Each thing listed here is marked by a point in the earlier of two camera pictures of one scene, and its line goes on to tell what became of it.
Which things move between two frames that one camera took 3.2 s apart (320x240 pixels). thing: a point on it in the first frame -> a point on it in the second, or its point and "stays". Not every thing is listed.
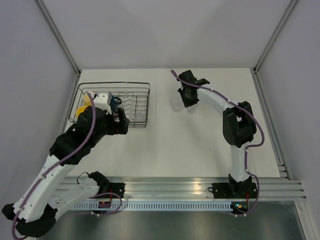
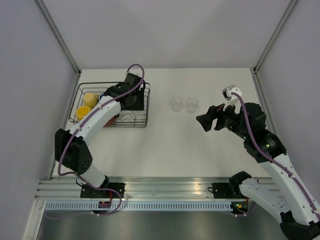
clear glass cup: x=176 y=103 stays
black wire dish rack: x=135 y=98 stays
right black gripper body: x=187 y=101 -> x=228 y=118
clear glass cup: x=191 y=109 stays
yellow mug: x=81 y=109 stays
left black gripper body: x=113 y=127 -> x=138 y=102
